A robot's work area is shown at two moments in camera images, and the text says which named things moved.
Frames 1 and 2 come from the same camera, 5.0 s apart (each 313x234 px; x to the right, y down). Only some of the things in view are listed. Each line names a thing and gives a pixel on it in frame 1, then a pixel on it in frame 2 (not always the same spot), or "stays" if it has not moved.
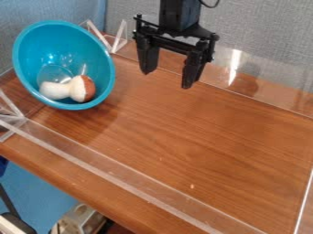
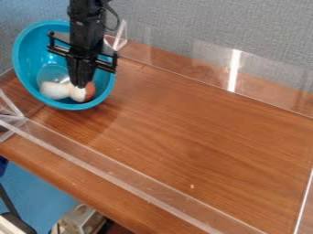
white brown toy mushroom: [80, 90] stays
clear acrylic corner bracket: [113, 42] stays
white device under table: [82, 220] stays
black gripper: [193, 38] to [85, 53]
